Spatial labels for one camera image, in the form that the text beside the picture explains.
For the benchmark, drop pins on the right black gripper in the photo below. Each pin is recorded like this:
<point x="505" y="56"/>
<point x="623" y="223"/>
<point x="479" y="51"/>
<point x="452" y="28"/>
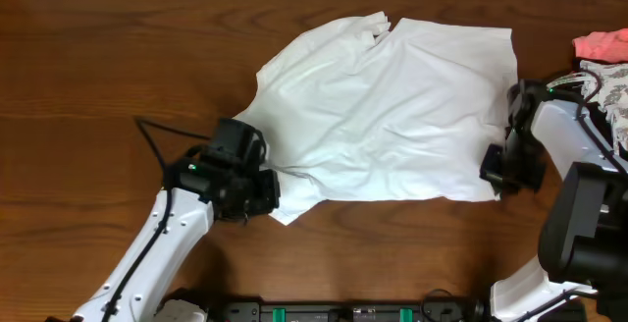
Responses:
<point x="494" y="169"/>

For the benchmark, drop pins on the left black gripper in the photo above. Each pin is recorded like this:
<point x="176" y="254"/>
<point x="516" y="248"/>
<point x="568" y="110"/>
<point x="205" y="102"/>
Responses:
<point x="268" y="190"/>

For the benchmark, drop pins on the white t-shirt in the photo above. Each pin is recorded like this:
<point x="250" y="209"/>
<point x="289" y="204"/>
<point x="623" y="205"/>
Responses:
<point x="360" y="109"/>

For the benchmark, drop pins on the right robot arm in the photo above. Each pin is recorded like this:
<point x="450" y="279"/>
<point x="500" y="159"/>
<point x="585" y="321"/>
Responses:
<point x="582" y="249"/>

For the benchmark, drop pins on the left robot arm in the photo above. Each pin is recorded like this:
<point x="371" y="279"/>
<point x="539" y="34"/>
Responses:
<point x="195" y="194"/>

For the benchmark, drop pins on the black garment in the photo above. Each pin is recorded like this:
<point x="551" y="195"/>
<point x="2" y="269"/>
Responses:
<point x="604" y="127"/>

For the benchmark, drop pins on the white floral patterned garment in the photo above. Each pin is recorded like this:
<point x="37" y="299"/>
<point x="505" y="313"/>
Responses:
<point x="606" y="85"/>

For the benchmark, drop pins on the pink garment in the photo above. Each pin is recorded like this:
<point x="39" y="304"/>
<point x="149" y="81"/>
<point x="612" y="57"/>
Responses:
<point x="610" y="47"/>

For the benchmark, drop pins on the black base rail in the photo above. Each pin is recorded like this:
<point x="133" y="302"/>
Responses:
<point x="436" y="307"/>

